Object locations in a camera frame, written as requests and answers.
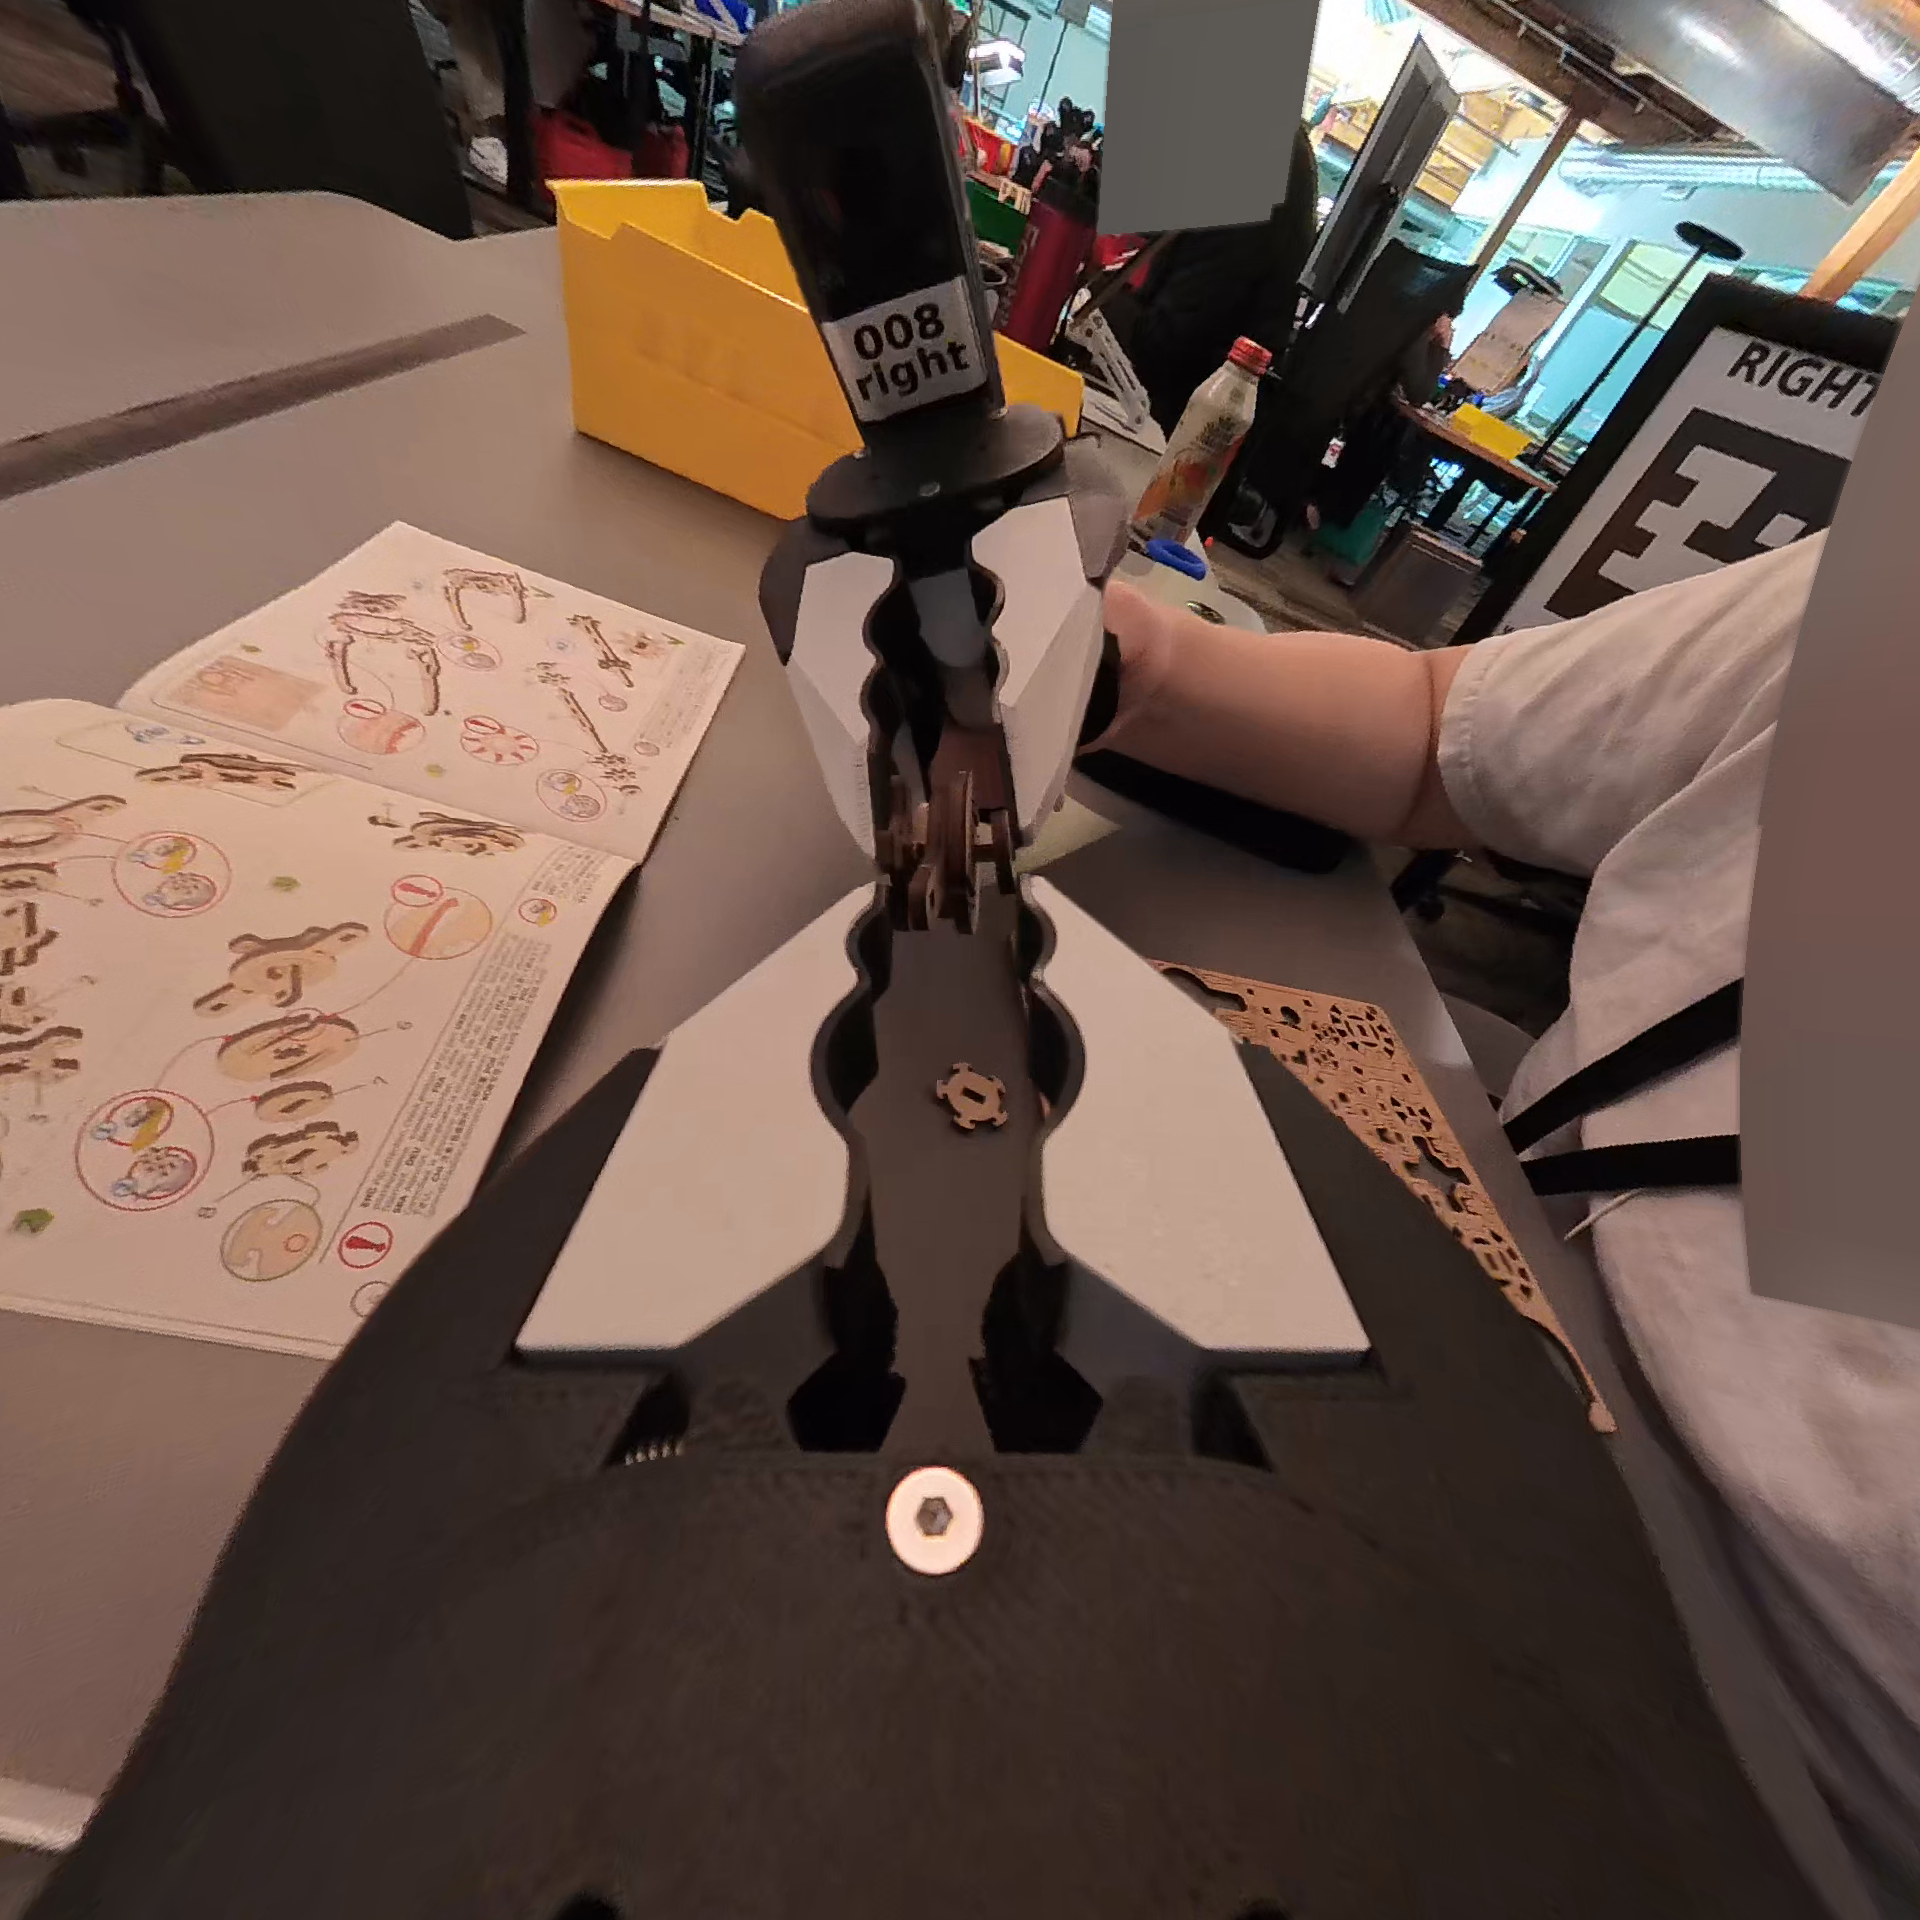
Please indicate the metal air duct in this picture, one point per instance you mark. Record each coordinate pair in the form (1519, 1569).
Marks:
(1724, 91)

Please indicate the wooden model assembly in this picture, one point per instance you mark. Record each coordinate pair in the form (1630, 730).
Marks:
(939, 857)

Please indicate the black computer monitor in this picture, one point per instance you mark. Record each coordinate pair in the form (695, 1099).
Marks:
(1382, 181)

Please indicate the yellow plastic bin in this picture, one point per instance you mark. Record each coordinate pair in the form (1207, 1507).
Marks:
(676, 347)

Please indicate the person's right forearm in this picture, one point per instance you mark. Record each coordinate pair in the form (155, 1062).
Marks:
(1350, 735)

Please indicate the white container blue lid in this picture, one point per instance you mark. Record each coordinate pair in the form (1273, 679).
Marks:
(1186, 586)

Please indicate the small wooden gear piece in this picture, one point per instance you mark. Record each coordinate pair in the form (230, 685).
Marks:
(955, 1085)

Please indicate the laser-cut wooden parts sheet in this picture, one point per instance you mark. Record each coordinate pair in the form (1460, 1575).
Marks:
(1319, 1021)

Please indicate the illustrated instruction booklet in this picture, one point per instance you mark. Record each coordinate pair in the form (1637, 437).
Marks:
(481, 1050)

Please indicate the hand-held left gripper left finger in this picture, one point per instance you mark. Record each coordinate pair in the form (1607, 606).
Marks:
(705, 1201)

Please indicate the person's right hand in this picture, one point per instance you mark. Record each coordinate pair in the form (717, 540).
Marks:
(1172, 675)

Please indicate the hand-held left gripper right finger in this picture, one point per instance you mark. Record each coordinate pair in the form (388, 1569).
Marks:
(1201, 1201)

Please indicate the dark chair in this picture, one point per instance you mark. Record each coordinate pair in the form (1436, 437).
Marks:
(301, 107)

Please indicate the black floor lamp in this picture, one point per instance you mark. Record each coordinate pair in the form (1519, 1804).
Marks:
(1709, 242)

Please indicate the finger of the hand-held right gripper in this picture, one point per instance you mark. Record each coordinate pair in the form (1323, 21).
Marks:
(1050, 630)
(833, 662)

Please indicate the drink bottle red cap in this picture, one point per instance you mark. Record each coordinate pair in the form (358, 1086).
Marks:
(1201, 451)

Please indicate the red water bottle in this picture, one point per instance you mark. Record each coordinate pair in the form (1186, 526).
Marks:
(1050, 254)

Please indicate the black framed marker sign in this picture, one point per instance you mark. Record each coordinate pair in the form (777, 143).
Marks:
(1682, 494)

